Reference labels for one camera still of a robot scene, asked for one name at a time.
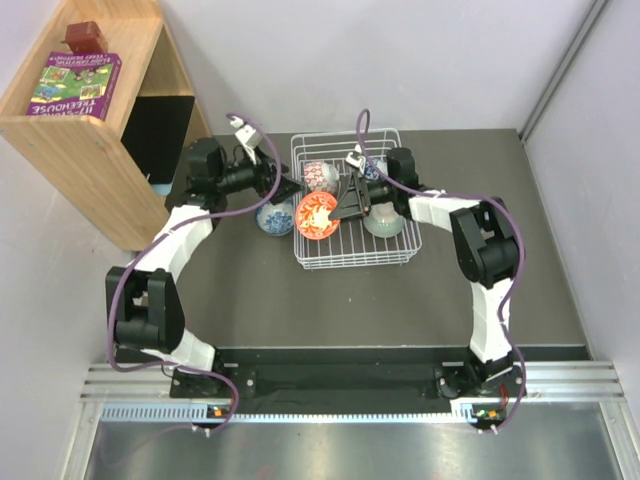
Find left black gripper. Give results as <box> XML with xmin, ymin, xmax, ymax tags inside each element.
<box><xmin>215</xmin><ymin>145</ymin><xmax>305</xmax><ymax>205</ymax></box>

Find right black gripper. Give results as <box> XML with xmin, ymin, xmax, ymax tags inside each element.
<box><xmin>330</xmin><ymin>171</ymin><xmax>399</xmax><ymax>226</ymax></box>

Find dark blue bottom bowl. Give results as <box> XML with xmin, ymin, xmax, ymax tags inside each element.
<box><xmin>255</xmin><ymin>198</ymin><xmax>295</xmax><ymax>236</ymax></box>

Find red patterned white bowl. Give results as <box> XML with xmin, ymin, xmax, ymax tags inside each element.
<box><xmin>303</xmin><ymin>161</ymin><xmax>340</xmax><ymax>194</ymax></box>

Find pale green bowl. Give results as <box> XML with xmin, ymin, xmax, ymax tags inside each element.
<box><xmin>363</xmin><ymin>202</ymin><xmax>405</xmax><ymax>238</ymax></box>

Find orange red patterned bowl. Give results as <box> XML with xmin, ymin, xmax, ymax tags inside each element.
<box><xmin>363</xmin><ymin>158</ymin><xmax>388</xmax><ymax>181</ymax></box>

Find red floral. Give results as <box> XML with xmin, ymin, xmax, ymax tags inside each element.
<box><xmin>295</xmin><ymin>192</ymin><xmax>340</xmax><ymax>240</ymax></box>

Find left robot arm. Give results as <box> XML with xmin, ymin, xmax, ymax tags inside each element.
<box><xmin>105</xmin><ymin>133</ymin><xmax>302</xmax><ymax>397</ymax></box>

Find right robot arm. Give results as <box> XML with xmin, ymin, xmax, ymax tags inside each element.
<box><xmin>329</xmin><ymin>147</ymin><xmax>524</xmax><ymax>399</ymax></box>

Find wooden shelf unit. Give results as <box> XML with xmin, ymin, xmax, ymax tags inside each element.
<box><xmin>1</xmin><ymin>1</ymin><xmax>195</xmax><ymax>251</ymax></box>

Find purple treehouse book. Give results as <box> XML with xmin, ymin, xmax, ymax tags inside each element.
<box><xmin>26</xmin><ymin>52</ymin><xmax>122</xmax><ymax>120</ymax></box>

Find dark red box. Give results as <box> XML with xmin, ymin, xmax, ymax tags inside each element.
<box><xmin>63</xmin><ymin>21</ymin><xmax>108</xmax><ymax>54</ymax></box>

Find white wire dish rack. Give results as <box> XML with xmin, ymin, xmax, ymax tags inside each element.
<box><xmin>290</xmin><ymin>131</ymin><xmax>422</xmax><ymax>270</ymax></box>

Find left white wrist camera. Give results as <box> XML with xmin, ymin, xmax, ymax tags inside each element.
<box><xmin>235</xmin><ymin>123</ymin><xmax>262</xmax><ymax>165</ymax></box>

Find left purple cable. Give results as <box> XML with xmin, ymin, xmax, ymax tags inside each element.
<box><xmin>105</xmin><ymin>112</ymin><xmax>291</xmax><ymax>435</ymax></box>

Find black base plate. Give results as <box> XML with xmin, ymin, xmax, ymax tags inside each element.
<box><xmin>172</xmin><ymin>346</ymin><xmax>523</xmax><ymax>403</ymax></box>

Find aluminium rail frame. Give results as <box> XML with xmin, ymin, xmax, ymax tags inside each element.
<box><xmin>80</xmin><ymin>361</ymin><xmax>624</xmax><ymax>428</ymax></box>

